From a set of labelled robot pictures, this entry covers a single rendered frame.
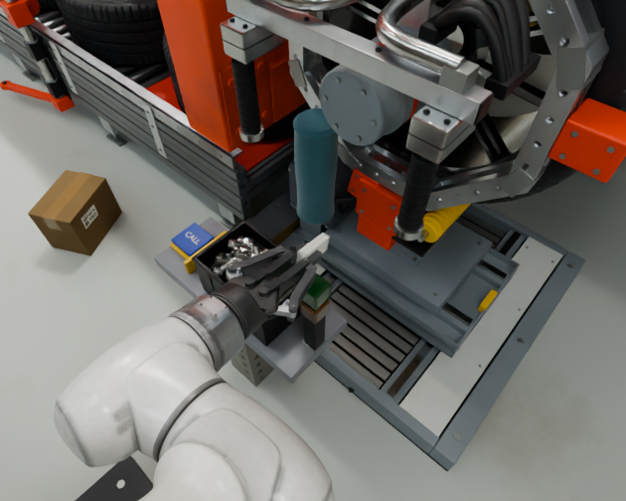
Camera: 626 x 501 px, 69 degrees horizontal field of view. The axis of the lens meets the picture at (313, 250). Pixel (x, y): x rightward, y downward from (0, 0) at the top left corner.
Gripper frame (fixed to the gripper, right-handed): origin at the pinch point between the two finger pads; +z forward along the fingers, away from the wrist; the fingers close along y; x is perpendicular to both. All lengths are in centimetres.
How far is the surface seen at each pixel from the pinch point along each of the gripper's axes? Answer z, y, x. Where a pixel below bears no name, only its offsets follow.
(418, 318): 44, -13, 43
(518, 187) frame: 26.2, -21.3, -11.6
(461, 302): 58, -20, 42
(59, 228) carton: 8, 99, 56
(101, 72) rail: 45, 122, 20
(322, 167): 21.0, 13.0, -1.3
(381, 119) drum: 11.0, -0.8, -19.6
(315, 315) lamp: -2.0, -4.1, 10.7
